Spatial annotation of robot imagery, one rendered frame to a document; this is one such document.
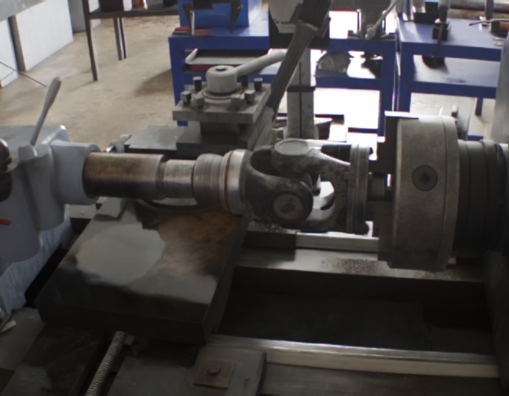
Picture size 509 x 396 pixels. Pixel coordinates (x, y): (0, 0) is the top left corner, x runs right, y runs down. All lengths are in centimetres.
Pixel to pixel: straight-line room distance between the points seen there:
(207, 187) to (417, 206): 34
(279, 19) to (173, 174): 107
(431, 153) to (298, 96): 127
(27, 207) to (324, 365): 58
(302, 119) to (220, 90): 96
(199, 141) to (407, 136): 48
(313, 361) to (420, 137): 41
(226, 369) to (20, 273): 48
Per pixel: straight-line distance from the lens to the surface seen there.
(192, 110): 114
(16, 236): 103
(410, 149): 83
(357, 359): 97
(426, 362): 98
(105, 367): 97
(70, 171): 101
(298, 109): 208
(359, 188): 86
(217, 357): 95
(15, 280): 117
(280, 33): 196
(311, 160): 88
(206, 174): 93
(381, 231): 87
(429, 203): 82
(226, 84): 115
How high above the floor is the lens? 156
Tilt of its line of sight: 33 degrees down
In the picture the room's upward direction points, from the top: 2 degrees counter-clockwise
